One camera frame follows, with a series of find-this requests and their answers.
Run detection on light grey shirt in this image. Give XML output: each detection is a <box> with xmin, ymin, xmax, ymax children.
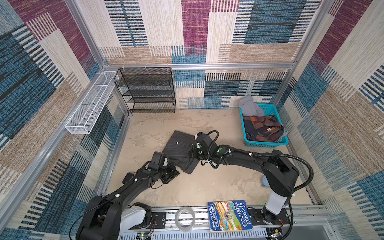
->
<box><xmin>238</xmin><ymin>96</ymin><xmax>265</xmax><ymax>117</ymax></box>

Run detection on plaid red brown shirt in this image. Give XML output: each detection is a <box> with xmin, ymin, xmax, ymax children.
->
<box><xmin>243</xmin><ymin>115</ymin><xmax>286</xmax><ymax>143</ymax></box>

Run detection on dark grey pinstripe shirt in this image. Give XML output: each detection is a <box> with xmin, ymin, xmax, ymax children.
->
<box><xmin>162</xmin><ymin>131</ymin><xmax>199</xmax><ymax>175</ymax></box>

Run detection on blue oval case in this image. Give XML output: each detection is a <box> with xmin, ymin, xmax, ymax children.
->
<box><xmin>262</xmin><ymin>176</ymin><xmax>270</xmax><ymax>188</ymax></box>

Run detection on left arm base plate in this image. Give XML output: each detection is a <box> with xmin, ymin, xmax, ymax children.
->
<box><xmin>130</xmin><ymin>212</ymin><xmax>167</xmax><ymax>230</ymax></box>

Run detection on black wire shelf rack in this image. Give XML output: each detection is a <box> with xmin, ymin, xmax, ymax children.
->
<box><xmin>115</xmin><ymin>67</ymin><xmax>176</xmax><ymax>114</ymax></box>

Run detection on treehouse paperback book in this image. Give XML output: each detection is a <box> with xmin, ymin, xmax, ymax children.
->
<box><xmin>207</xmin><ymin>200</ymin><xmax>253</xmax><ymax>233</ymax></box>

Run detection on white wire mesh tray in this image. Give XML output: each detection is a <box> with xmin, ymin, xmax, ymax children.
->
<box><xmin>65</xmin><ymin>72</ymin><xmax>117</xmax><ymax>135</ymax></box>

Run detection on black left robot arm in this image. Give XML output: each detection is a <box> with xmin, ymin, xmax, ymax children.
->
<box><xmin>75</xmin><ymin>152</ymin><xmax>180</xmax><ymax>240</ymax></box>

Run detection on black corrugated cable hose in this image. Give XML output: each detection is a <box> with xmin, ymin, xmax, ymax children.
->
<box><xmin>206</xmin><ymin>130</ymin><xmax>315</xmax><ymax>240</ymax></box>

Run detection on clear tape roll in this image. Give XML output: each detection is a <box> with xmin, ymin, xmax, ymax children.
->
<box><xmin>175</xmin><ymin>207</ymin><xmax>196</xmax><ymax>233</ymax></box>

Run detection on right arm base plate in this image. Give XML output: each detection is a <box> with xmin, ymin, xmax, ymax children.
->
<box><xmin>248</xmin><ymin>207</ymin><xmax>291</xmax><ymax>226</ymax></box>

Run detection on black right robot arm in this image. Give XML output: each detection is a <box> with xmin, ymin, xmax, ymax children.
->
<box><xmin>190</xmin><ymin>132</ymin><xmax>299</xmax><ymax>224</ymax></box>

